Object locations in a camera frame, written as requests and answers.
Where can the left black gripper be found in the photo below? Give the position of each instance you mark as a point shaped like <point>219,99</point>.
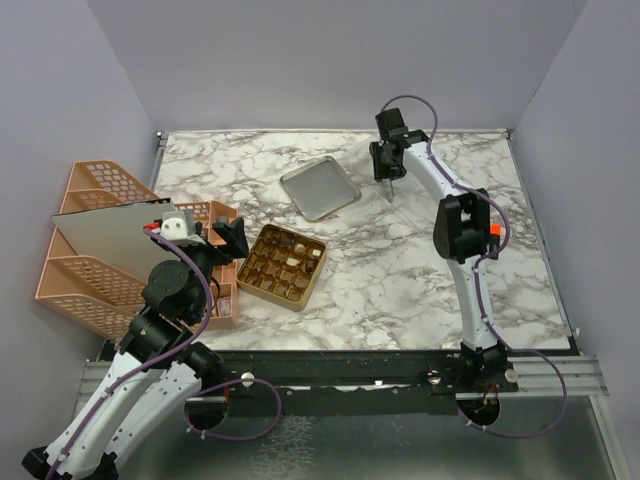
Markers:
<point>233,234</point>

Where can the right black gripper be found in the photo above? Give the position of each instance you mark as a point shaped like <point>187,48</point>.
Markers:
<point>382,173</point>

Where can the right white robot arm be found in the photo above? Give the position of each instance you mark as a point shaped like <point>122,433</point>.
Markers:
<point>461,236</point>

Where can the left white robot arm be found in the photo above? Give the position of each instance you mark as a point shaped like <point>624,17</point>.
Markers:
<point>160,361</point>

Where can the gold chocolate box tray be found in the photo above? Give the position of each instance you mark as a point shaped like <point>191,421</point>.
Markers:
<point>265,274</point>

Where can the silver tin lid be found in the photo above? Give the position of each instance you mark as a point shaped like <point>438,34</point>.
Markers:
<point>319,188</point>

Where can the peach desk organizer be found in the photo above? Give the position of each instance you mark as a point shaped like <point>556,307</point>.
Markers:
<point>224,286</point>

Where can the white board sheet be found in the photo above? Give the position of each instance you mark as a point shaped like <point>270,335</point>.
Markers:
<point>114,235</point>

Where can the orange black marker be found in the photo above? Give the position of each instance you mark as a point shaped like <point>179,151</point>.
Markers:
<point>495,238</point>

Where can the peach mesh file rack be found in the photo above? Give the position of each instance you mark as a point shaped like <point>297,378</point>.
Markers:
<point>82,288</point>

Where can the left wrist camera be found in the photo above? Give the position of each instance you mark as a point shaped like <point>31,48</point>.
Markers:
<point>177,226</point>

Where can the black mounting rail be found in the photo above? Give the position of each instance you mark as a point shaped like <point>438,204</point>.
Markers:
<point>328,383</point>

